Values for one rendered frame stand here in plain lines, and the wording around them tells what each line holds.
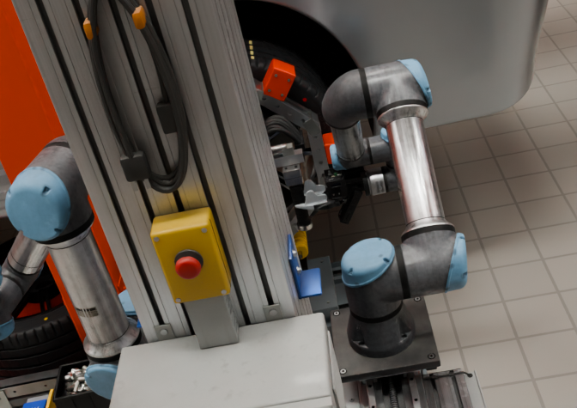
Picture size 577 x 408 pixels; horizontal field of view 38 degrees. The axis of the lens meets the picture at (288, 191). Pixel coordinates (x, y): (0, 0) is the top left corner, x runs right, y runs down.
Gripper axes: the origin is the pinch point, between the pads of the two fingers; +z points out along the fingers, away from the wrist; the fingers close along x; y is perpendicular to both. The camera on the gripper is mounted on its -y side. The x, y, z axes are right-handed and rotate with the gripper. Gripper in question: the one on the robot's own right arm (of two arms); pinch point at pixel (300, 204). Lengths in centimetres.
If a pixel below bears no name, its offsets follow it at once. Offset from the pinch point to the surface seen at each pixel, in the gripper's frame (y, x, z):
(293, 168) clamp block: 12.0, 0.7, -0.6
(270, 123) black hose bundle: 21.2, -11.0, 3.2
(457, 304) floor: -83, -40, -46
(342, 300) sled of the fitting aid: -68, -38, -4
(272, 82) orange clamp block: 28.9, -20.5, 0.6
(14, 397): -49, 1, 104
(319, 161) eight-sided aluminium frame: 0.4, -20.6, -7.7
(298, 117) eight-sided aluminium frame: 16.4, -20.6, -4.4
